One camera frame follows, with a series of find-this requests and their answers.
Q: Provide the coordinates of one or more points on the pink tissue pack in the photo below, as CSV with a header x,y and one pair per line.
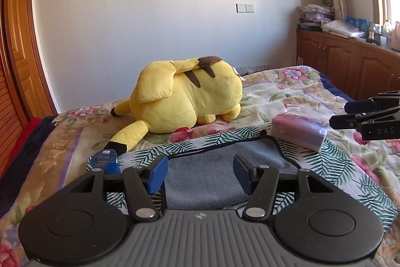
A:
x,y
298,131

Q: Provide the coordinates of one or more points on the yellow plush toy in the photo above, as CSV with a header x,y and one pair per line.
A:
x,y
190,95

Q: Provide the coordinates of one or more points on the louvered wooden door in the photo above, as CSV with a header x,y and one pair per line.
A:
x,y
7,117

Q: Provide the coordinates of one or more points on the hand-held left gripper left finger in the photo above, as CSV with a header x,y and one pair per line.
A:
x,y
157,175

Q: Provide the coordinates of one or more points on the floral blanket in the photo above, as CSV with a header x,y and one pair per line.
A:
x,y
75,135

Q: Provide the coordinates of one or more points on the clear bottle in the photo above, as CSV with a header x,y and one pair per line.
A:
x,y
387,31

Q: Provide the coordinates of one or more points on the white folded plastic bag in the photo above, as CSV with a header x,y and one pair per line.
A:
x,y
340,28

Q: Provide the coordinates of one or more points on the grey towel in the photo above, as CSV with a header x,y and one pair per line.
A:
x,y
204,171

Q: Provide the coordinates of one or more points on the leaf-print cloth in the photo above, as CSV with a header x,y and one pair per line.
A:
x,y
340,167

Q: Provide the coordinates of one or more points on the wooden cabinet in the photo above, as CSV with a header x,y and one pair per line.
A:
x,y
350,60

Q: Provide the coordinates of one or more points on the white wall switch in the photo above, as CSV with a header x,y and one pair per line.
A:
x,y
240,8

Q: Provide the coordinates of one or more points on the pink container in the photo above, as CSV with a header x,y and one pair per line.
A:
x,y
397,37

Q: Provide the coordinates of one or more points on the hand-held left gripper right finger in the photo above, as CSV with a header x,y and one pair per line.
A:
x,y
244,175

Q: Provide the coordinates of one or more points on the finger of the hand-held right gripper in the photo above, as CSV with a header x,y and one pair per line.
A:
x,y
353,121
364,105

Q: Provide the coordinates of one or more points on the white wall socket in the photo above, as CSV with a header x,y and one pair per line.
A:
x,y
249,7

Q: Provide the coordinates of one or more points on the white socket row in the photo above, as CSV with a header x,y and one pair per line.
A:
x,y
257,67

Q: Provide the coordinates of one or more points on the blue box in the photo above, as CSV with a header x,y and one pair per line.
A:
x,y
356,23

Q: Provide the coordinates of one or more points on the stack of books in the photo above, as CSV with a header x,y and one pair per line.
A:
x,y
312,18

